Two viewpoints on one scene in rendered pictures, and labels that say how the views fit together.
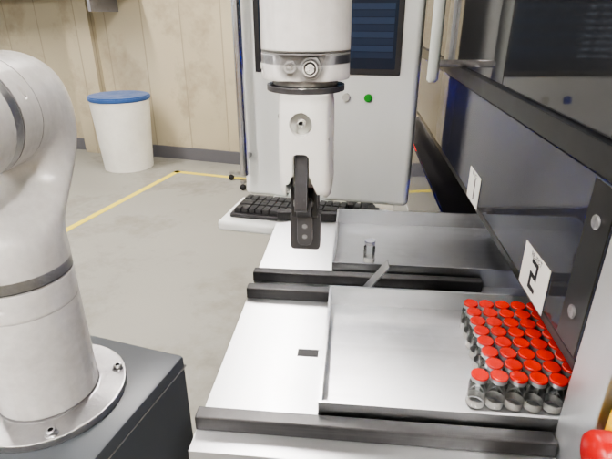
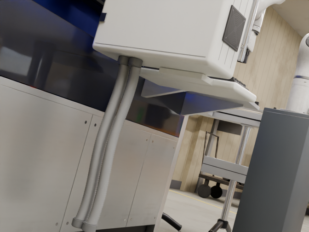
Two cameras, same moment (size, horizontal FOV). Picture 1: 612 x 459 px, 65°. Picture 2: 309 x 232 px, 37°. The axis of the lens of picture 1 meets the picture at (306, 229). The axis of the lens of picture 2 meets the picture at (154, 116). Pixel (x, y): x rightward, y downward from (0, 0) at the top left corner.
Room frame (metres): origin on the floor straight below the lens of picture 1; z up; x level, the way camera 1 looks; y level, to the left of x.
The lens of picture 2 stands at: (2.91, 0.53, 0.53)
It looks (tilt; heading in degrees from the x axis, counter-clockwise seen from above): 3 degrees up; 201
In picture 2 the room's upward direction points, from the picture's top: 15 degrees clockwise
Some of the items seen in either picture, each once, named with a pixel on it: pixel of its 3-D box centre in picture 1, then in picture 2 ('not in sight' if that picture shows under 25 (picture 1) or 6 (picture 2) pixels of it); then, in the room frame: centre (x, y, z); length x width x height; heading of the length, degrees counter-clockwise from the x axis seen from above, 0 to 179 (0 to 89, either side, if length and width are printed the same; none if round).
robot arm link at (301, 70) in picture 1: (305, 67); (252, 29); (0.48, 0.00, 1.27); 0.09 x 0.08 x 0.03; 174
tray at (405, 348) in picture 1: (448, 351); not in sight; (0.53, -0.20, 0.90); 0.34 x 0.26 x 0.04; 84
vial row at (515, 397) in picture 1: (498, 349); not in sight; (0.53, -0.26, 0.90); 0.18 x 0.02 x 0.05; 175
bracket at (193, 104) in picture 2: not in sight; (211, 110); (0.46, -0.11, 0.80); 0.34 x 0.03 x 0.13; 84
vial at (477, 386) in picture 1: (477, 388); not in sight; (0.45, -0.21, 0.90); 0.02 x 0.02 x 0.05
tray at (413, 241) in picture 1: (419, 243); not in sight; (0.87, -0.23, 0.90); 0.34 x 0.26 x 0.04; 84
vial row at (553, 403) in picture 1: (533, 351); not in sight; (0.52, -0.31, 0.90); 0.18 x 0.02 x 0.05; 175
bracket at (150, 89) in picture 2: not in sight; (177, 89); (0.96, -0.16, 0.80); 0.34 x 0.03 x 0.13; 84
